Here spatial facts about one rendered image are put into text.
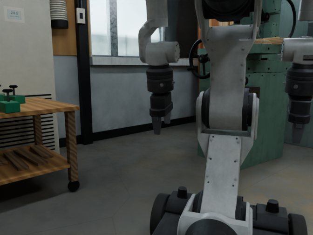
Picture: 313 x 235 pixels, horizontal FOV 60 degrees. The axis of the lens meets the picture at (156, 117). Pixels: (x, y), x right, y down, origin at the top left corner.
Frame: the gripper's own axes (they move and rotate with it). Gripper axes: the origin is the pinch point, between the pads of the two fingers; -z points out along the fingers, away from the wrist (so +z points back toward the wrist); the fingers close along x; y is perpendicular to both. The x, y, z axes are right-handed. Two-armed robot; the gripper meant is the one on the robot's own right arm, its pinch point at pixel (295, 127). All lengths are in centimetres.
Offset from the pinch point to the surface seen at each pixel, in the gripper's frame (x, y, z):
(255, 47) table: 106, 18, 13
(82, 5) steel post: 133, 168, 48
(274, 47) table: 115, 6, 12
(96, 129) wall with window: 131, 168, -72
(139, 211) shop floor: 17, 65, -62
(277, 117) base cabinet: 139, -2, -45
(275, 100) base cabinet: 137, 1, -30
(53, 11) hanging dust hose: 103, 176, 43
